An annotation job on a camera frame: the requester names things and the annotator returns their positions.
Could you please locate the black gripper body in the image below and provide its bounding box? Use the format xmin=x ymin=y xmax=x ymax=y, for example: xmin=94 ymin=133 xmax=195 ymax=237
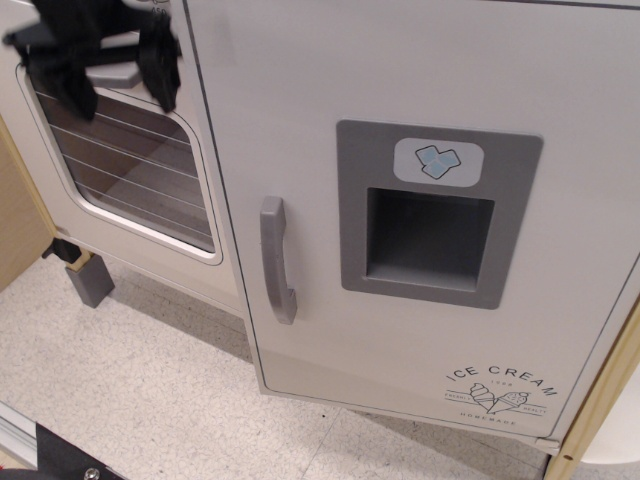
xmin=2 ymin=1 xmax=180 ymax=66

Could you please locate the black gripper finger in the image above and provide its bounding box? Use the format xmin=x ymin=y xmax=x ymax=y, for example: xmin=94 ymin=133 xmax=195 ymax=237
xmin=26 ymin=57 xmax=98 ymax=120
xmin=138 ymin=19 xmax=181 ymax=113

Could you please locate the grey fridge door handle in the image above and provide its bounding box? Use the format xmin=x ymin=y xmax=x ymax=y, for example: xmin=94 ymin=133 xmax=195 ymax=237
xmin=260 ymin=196 xmax=297 ymax=325

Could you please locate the white toy fridge door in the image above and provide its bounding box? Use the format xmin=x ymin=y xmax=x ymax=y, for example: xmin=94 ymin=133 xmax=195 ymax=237
xmin=175 ymin=1 xmax=639 ymax=449

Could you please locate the white toy oven door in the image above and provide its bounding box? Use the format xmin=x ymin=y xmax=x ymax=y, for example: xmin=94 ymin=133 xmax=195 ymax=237
xmin=0 ymin=0 xmax=251 ymax=319

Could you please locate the wooden side panel left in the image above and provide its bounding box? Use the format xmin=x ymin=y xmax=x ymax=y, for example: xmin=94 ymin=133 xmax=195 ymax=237
xmin=1 ymin=119 xmax=56 ymax=291

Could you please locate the grey cabinet leg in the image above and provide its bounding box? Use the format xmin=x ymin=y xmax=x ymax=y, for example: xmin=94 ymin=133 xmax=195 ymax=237
xmin=65 ymin=255 xmax=115 ymax=308

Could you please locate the grey ice dispenser panel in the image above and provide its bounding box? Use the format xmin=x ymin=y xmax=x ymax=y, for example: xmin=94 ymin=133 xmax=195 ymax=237
xmin=336 ymin=119 xmax=544 ymax=310

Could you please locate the grey oven door handle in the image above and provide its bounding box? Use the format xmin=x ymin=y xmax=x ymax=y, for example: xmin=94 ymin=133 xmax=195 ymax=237
xmin=87 ymin=64 xmax=142 ymax=89

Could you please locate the black clamp bracket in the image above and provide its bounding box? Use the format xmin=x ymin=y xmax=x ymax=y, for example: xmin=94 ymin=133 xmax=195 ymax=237
xmin=41 ymin=238 xmax=82 ymax=264

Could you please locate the aluminium rail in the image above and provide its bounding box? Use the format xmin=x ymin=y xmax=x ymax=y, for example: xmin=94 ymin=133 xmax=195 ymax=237
xmin=1 ymin=402 xmax=37 ymax=463

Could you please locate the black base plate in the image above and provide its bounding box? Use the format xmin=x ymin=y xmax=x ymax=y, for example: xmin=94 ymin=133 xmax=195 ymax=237
xmin=36 ymin=423 xmax=124 ymax=480

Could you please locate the wooden frame post right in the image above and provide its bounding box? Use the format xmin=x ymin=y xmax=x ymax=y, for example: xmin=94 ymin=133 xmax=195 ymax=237
xmin=543 ymin=299 xmax=639 ymax=479

